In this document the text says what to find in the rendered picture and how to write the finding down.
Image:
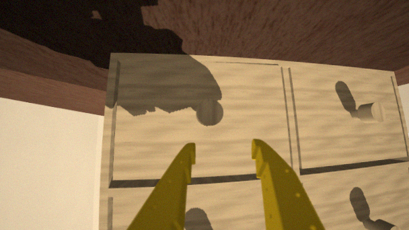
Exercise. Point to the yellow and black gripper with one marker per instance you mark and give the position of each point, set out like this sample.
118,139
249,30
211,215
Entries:
286,203

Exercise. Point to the wooden chest of drawers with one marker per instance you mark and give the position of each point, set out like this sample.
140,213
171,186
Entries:
111,187

